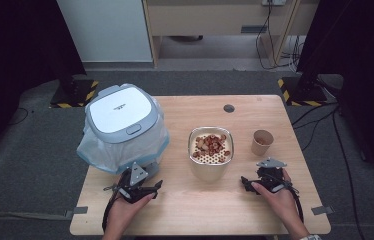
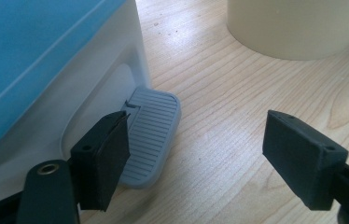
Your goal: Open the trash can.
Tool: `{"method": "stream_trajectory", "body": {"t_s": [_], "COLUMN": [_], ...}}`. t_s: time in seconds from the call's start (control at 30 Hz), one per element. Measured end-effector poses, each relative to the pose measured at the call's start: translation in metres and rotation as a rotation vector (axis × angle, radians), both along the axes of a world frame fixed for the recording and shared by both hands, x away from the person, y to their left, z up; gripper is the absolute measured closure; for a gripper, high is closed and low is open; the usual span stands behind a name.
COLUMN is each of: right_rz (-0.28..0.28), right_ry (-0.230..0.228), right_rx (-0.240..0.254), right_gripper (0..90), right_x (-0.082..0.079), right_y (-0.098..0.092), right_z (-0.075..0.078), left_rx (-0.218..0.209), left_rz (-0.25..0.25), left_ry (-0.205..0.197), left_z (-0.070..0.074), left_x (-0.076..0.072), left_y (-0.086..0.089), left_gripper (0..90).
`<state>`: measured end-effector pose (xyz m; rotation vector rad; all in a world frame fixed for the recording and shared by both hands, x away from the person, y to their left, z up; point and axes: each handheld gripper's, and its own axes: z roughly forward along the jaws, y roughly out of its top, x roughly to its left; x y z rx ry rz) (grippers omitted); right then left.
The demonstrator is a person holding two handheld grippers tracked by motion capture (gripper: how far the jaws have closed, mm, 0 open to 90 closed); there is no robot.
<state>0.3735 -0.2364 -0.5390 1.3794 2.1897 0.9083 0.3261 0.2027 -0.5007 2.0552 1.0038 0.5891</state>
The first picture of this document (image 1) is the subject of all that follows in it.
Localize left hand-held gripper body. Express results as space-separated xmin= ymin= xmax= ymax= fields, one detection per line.
xmin=103 ymin=162 xmax=158 ymax=205

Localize person's right hand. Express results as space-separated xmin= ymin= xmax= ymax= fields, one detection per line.
xmin=250 ymin=169 xmax=304 ymax=231

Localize thin black floor cable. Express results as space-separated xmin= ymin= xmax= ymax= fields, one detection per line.
xmin=8 ymin=107 xmax=30 ymax=126

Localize black hanging power cables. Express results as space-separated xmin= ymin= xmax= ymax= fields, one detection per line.
xmin=255 ymin=0 xmax=304 ymax=71

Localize white cabinet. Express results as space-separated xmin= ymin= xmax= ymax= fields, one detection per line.
xmin=56 ymin=0 xmax=153 ymax=63

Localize person's left hand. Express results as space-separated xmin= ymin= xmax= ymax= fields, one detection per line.
xmin=106 ymin=193 xmax=156 ymax=234

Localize grey tape strip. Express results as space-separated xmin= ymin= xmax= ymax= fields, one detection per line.
xmin=310 ymin=205 xmax=335 ymax=216
xmin=64 ymin=206 xmax=89 ymax=219

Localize light wooden desk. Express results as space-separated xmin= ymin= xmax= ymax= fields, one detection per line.
xmin=141 ymin=0 xmax=319 ymax=68

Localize black yellow-striped stand base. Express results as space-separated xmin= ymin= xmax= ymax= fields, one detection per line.
xmin=277 ymin=76 xmax=329 ymax=108
xmin=49 ymin=79 xmax=99 ymax=109

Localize brown paper cup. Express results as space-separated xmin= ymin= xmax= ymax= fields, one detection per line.
xmin=250 ymin=129 xmax=275 ymax=157

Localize metal bowl of food scraps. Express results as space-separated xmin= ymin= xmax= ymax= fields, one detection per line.
xmin=187 ymin=125 xmax=235 ymax=184

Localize trash bin with plastic bag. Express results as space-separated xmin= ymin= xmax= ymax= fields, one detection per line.
xmin=76 ymin=96 xmax=171 ymax=175

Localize pile of brown food scraps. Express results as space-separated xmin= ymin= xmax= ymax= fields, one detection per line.
xmin=192 ymin=133 xmax=232 ymax=164

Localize dark curtain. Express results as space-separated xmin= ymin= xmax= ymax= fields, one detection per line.
xmin=0 ymin=0 xmax=87 ymax=164
xmin=296 ymin=0 xmax=374 ymax=183

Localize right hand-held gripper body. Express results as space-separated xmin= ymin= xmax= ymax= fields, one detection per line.
xmin=255 ymin=157 xmax=291 ymax=194

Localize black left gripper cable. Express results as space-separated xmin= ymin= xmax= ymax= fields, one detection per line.
xmin=101 ymin=188 xmax=123 ymax=233

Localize black floor cables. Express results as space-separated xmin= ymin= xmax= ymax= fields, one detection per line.
xmin=291 ymin=101 xmax=366 ymax=240

